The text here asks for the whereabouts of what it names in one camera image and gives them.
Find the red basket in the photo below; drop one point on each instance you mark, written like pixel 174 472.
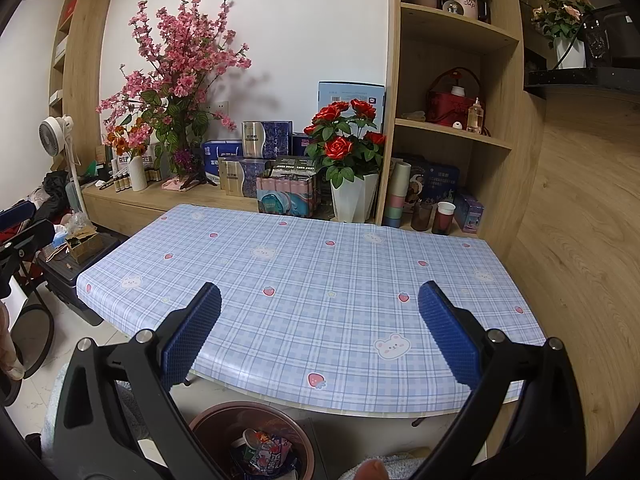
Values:
pixel 445 105

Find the black plastic case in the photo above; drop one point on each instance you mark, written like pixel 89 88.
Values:
pixel 60 280

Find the dark printed snack packet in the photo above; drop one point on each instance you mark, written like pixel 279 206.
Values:
pixel 272 455

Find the tall light blue box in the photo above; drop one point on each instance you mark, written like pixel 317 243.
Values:
pixel 345 92

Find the white ribbed vase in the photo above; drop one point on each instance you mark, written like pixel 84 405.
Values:
pixel 138 175

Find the dark green box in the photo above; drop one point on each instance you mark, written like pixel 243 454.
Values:
pixel 292 165

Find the gold and blue gift box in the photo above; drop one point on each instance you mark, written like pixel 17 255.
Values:
pixel 245 177
pixel 265 140

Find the pink blossom arrangement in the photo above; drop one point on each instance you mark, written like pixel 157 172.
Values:
pixel 185 80

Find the white wall socket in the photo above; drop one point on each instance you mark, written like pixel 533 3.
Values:
pixel 222 108

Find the red cup with white rim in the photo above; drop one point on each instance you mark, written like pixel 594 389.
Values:
pixel 444 220

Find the dark cloth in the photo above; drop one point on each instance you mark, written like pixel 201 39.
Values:
pixel 55 195

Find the black counter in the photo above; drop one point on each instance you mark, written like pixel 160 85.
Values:
pixel 590 82

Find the dark glass cup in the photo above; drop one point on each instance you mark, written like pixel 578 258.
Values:
pixel 421 217

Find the wooden shelf unit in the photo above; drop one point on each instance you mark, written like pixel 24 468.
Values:
pixel 500 90

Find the pink rose plant white pot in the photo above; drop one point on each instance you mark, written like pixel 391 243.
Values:
pixel 565 20

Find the stack of pastel cups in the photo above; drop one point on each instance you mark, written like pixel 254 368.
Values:
pixel 396 195

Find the pink cloth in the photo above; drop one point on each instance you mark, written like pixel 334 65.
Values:
pixel 172 184

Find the glass perfume bottle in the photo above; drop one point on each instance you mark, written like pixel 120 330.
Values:
pixel 476 119

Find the open cardboard box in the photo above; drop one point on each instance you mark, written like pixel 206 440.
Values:
pixel 85 247

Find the orange flower bunch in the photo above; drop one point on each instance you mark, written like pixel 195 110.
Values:
pixel 122 142

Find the white angular vase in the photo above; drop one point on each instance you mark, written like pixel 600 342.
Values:
pixel 352 200

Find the purple flower bunch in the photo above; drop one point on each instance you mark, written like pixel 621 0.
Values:
pixel 182 160

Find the pink and teal box pack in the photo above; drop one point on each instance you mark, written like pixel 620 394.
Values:
pixel 285 197

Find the wooden sideboard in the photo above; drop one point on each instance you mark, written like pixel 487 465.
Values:
pixel 130 210

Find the blue plaid tablecloth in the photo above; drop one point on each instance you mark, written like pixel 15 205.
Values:
pixel 310 270

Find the row of small amber bottles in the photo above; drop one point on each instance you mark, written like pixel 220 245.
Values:
pixel 154 175
pixel 120 182

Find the small blue box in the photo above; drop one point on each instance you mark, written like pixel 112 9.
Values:
pixel 300 145

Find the dark blue printed box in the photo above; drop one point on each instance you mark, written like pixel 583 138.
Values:
pixel 435 180

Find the small blue printed carton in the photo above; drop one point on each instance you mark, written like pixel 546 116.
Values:
pixel 470 215

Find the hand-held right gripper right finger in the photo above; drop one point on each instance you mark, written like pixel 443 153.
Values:
pixel 450 335

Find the blue and white carton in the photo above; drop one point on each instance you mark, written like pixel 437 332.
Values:
pixel 220 150

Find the red rose bouquet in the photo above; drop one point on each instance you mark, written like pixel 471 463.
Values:
pixel 340 147

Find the brown plastic bin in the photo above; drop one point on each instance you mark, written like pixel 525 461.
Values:
pixel 210 425

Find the white standing fan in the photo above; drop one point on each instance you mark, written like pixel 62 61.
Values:
pixel 55 132

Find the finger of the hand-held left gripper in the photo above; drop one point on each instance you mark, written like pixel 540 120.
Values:
pixel 32 242

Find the small black tripod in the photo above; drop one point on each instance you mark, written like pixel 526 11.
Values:
pixel 197 180

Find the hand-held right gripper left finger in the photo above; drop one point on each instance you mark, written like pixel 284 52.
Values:
pixel 192 340

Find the person's left forearm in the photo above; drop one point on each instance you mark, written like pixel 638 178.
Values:
pixel 9 345

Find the green paper cup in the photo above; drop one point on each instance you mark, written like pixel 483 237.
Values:
pixel 250 442

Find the grey fluffy cloth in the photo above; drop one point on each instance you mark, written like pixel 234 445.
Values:
pixel 400 467

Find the black appliance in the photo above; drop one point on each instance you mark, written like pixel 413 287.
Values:
pixel 615 35

